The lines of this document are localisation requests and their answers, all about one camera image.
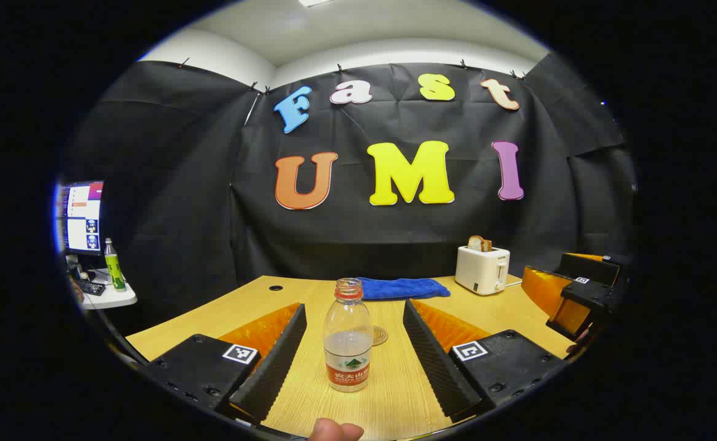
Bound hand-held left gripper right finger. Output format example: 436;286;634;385
402;298;571;423

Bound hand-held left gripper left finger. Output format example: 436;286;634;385
144;302;308;426

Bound clear plastic water bottle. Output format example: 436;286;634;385
324;277;374;393

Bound green drink bottle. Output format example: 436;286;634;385
104;238;126;292

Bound white toaster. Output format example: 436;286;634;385
455;245;511;296

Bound blue towel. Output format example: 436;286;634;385
356;277;451;301

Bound white side table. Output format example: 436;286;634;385
67;266;138;310

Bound black backdrop cloth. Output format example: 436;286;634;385
58;52;638;334

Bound computer monitor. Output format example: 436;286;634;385
58;181;105;255

